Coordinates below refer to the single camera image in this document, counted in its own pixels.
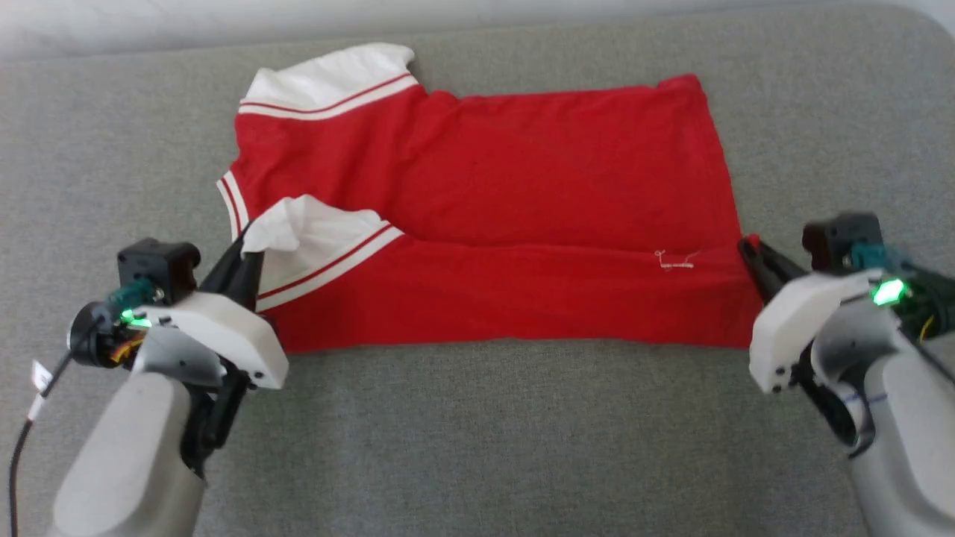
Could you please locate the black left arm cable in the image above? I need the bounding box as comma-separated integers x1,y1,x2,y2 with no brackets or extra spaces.
7,351,75,537

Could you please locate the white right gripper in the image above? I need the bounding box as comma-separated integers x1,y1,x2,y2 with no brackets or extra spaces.
737,235,889,395

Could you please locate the red shirt with white sleeves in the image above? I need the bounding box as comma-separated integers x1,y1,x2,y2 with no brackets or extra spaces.
216,43,763,355

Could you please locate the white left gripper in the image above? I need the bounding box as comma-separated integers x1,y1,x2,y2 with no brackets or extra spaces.
137,236,289,391

